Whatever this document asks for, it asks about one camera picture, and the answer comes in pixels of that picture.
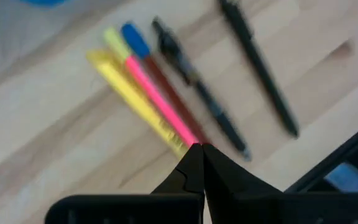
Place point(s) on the black aluminium table frame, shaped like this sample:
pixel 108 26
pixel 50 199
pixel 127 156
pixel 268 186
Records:
pixel 331 160

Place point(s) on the black retractable pen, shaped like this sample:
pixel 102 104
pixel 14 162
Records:
pixel 179 59

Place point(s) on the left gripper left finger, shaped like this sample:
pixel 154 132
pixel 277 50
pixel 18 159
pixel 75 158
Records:
pixel 191 174

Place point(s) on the blue plastic supply box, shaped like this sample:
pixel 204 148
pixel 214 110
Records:
pixel 42 2

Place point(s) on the yellow highlighter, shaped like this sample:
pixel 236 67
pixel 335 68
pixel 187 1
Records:
pixel 129 93

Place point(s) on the red pen with blue cap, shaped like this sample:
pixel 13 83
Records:
pixel 135 39

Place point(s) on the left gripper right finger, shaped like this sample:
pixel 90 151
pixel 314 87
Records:
pixel 222 177

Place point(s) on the slim black pen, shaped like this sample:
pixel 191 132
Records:
pixel 256 59

